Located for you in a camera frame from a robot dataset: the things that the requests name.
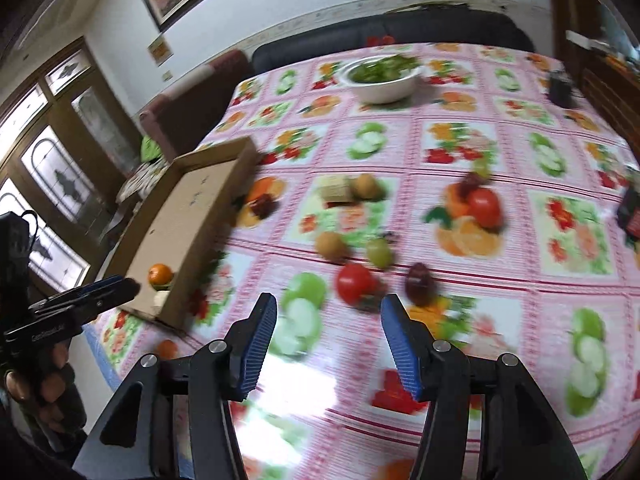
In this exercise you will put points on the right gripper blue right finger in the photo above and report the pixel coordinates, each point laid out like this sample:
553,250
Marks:
520,437

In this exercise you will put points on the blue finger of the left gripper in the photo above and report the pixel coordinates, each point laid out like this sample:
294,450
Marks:
95,302
100,287

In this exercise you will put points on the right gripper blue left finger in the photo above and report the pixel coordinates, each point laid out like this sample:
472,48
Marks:
134,436

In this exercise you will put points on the orange mandarin with leaf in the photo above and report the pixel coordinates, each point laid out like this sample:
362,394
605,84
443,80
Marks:
160,276

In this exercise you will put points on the dark purple plum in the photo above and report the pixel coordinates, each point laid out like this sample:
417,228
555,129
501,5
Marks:
420,286

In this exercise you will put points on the dried red jujube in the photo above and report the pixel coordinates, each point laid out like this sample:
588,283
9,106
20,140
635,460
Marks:
263,206

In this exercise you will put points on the red tomato with stem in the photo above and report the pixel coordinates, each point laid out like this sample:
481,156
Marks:
355,284

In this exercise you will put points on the green tomato with stem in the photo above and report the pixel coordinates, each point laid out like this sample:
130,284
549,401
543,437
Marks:
380,251

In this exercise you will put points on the brown longan fruit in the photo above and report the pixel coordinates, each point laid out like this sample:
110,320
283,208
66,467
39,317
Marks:
331,246

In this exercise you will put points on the pale sugarcane piece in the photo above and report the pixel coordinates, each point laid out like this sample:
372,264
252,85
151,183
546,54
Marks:
335,189

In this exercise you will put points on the dark red plum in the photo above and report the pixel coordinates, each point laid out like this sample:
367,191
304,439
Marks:
469,183

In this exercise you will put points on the small orange mandarin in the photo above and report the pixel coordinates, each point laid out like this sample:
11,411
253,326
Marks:
167,350

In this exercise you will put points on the green grape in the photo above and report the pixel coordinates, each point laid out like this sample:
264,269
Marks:
482,167

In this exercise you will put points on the person's left hand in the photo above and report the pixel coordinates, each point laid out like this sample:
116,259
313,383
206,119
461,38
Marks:
48,392

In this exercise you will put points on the shallow cardboard box tray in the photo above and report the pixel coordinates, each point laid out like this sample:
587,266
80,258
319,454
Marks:
178,223

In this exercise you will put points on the floral patterned seat cover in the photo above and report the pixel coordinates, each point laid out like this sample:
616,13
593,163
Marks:
142,181

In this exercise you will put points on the green cushion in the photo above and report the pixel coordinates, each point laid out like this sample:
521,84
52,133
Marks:
149,150

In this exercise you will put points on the wooden glass panel door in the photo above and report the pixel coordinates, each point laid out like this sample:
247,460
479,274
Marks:
67,147

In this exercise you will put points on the brown fabric armchair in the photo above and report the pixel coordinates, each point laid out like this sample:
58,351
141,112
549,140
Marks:
184,113

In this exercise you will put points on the floral fruit print tablecloth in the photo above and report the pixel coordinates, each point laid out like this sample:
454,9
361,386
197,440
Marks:
557,284

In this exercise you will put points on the tan round longan fruit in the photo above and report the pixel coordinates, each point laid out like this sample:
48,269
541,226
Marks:
366,187

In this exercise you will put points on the white bowl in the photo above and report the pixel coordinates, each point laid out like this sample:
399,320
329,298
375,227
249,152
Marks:
378,94

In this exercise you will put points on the black cup with utensils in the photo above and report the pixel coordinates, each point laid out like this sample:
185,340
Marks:
560,89

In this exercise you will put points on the green leafy vegetables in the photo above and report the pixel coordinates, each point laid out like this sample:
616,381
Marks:
383,69

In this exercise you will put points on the red object on sofa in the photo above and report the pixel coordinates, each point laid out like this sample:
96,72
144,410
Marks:
374,42

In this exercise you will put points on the wooden side cabinet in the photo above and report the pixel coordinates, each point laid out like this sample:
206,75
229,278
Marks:
598,42

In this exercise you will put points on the small yellow wall plaque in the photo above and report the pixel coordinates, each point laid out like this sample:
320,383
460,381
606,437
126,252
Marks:
159,50

